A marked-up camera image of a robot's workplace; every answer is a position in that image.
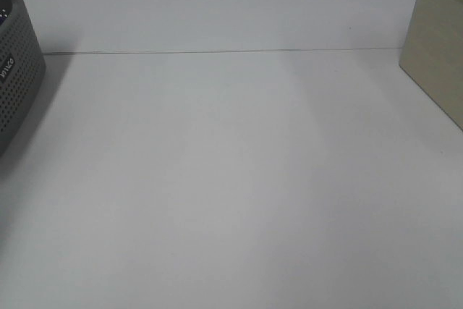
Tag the grey perforated plastic basket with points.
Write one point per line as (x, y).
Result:
(23, 68)

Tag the beige storage box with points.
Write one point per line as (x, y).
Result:
(432, 53)

